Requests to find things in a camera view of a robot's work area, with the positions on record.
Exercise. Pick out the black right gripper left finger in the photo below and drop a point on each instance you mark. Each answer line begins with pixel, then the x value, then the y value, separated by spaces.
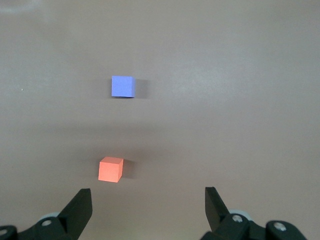
pixel 72 217

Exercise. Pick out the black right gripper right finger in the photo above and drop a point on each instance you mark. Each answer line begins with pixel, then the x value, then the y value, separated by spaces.
pixel 222 225

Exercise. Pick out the orange foam block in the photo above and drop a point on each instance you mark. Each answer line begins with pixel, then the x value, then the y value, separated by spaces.
pixel 110 170

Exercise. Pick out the purple foam block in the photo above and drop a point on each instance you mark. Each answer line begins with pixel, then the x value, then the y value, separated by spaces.
pixel 122 87

